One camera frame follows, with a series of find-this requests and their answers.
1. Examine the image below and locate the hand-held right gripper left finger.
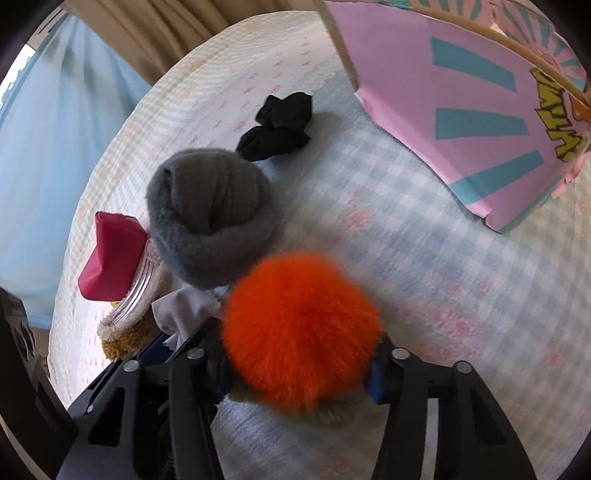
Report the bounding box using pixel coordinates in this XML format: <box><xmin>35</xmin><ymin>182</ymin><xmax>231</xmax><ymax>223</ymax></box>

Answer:
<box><xmin>55</xmin><ymin>347</ymin><xmax>228</xmax><ymax>480</ymax></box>

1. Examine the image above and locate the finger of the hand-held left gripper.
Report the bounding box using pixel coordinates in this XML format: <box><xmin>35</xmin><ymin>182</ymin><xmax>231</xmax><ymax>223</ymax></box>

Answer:
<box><xmin>67</xmin><ymin>329</ymin><xmax>208</xmax><ymax>416</ymax></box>

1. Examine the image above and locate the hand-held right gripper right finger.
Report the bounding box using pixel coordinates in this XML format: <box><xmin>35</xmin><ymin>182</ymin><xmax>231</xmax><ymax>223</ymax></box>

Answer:
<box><xmin>366</xmin><ymin>336</ymin><xmax>538</xmax><ymax>480</ymax></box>

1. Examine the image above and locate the orange fluffy pom-pom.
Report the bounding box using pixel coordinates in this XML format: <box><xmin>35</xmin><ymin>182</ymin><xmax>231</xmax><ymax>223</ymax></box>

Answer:
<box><xmin>222</xmin><ymin>252</ymin><xmax>385</xmax><ymax>414</ymax></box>

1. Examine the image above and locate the white crumpled cloth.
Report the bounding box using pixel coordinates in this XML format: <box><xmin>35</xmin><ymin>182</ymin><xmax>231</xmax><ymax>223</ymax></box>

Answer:
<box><xmin>151</xmin><ymin>287</ymin><xmax>223</xmax><ymax>350</ymax></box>

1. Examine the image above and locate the clear plastic fork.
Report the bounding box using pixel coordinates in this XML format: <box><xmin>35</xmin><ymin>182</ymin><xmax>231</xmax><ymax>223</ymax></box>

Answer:
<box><xmin>109</xmin><ymin>257</ymin><xmax>156</xmax><ymax>325</ymax></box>

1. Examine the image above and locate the pink fabric pouch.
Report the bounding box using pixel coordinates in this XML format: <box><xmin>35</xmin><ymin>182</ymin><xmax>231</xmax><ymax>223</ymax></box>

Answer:
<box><xmin>78</xmin><ymin>211</ymin><xmax>149</xmax><ymax>302</ymax></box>

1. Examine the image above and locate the checked bed sheet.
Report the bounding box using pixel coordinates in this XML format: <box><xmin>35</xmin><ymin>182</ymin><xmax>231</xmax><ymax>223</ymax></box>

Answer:
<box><xmin>46</xmin><ymin>17</ymin><xmax>591</xmax><ymax>480</ymax></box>

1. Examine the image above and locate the grey rolled fleece sock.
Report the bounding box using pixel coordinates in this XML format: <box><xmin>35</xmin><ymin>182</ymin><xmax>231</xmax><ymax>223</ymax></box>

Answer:
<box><xmin>145</xmin><ymin>148</ymin><xmax>283</xmax><ymax>291</ymax></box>

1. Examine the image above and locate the light blue curtain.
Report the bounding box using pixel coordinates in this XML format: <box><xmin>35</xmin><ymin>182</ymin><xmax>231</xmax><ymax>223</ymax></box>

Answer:
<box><xmin>0</xmin><ymin>10</ymin><xmax>154</xmax><ymax>329</ymax></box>

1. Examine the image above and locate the black crumpled sock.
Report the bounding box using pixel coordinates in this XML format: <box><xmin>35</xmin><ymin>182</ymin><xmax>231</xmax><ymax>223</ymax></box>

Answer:
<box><xmin>235</xmin><ymin>91</ymin><xmax>314</xmax><ymax>162</ymax></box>

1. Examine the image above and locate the pink box with teal stripes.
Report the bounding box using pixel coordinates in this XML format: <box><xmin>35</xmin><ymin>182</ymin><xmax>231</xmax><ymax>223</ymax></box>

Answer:
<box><xmin>318</xmin><ymin>0</ymin><xmax>591</xmax><ymax>234</ymax></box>

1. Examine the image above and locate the beige curtain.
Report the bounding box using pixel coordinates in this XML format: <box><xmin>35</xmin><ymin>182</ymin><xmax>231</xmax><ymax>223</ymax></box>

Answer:
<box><xmin>64</xmin><ymin>0</ymin><xmax>326</xmax><ymax>88</ymax></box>

